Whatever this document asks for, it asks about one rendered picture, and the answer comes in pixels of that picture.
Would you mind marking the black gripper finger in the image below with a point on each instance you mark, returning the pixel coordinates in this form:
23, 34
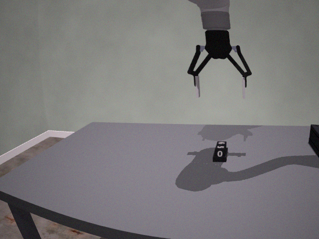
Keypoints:
244, 74
191, 71

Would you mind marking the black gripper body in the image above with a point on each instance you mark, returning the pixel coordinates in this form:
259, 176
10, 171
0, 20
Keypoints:
217, 39

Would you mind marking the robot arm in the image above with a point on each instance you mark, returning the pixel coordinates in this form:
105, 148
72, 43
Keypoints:
214, 14

